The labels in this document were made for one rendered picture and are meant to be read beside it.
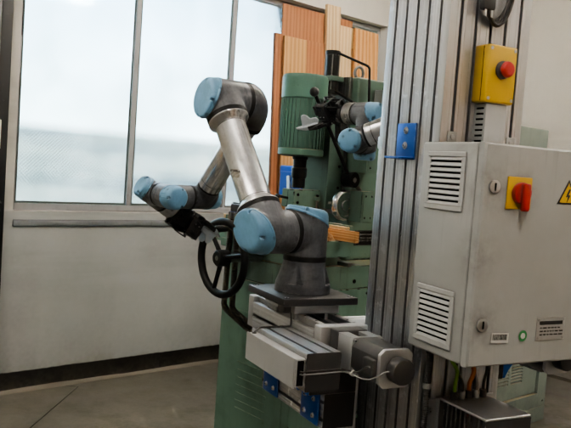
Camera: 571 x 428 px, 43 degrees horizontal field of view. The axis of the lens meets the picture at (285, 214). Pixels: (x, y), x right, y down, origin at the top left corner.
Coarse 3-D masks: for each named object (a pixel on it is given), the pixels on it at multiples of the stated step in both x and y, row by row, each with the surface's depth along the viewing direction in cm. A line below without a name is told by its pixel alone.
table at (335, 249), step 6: (222, 234) 292; (222, 240) 276; (336, 240) 263; (330, 246) 260; (336, 246) 263; (342, 246) 265; (348, 246) 267; (330, 252) 261; (336, 252) 263; (342, 252) 265; (348, 252) 267
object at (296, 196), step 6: (282, 192) 283; (288, 192) 280; (294, 192) 278; (300, 192) 280; (306, 192) 282; (312, 192) 284; (318, 192) 286; (282, 198) 282; (288, 198) 280; (294, 198) 278; (300, 198) 280; (306, 198) 282; (312, 198) 284; (282, 204) 282; (288, 204) 280; (294, 204) 278; (300, 204) 280; (306, 204) 282; (312, 204) 284; (318, 204) 286
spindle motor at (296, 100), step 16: (288, 80) 275; (304, 80) 272; (320, 80) 274; (288, 96) 275; (304, 96) 272; (320, 96) 275; (288, 112) 275; (304, 112) 273; (288, 128) 276; (320, 128) 276; (288, 144) 275; (304, 144) 274; (320, 144) 278
